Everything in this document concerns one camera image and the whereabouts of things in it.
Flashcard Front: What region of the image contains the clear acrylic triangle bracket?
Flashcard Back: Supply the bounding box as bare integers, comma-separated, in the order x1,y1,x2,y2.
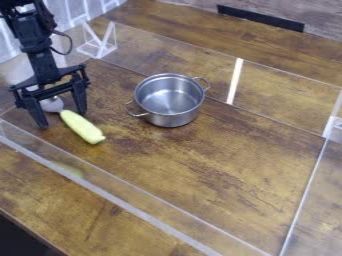
76,22,117,59

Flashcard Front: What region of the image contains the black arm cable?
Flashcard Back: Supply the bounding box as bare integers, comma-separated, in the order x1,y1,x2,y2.
48,29,73,56

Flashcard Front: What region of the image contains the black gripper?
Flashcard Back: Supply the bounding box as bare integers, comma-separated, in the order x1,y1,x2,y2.
9,50,89,129

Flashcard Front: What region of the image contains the clear acrylic enclosure wall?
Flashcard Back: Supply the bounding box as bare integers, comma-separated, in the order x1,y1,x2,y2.
0,19,342,256

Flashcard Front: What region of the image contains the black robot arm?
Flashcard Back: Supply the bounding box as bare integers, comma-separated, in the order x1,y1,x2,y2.
0,0,89,128

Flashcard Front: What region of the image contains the small steel pot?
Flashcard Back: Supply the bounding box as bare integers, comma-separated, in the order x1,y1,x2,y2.
126,73,211,128

